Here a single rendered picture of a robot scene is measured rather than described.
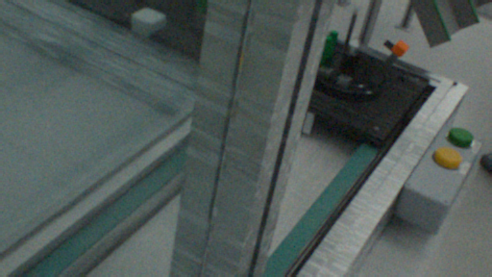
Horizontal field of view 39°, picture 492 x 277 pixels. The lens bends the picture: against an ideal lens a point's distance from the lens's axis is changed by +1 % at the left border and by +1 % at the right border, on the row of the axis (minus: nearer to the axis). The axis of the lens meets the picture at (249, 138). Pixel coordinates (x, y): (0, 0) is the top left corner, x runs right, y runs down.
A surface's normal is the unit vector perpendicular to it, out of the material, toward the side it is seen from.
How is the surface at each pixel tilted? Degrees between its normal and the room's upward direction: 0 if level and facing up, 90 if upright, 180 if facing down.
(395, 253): 0
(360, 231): 0
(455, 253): 0
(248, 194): 90
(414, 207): 90
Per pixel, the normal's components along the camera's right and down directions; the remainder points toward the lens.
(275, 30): -0.50, 0.45
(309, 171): 0.17, -0.79
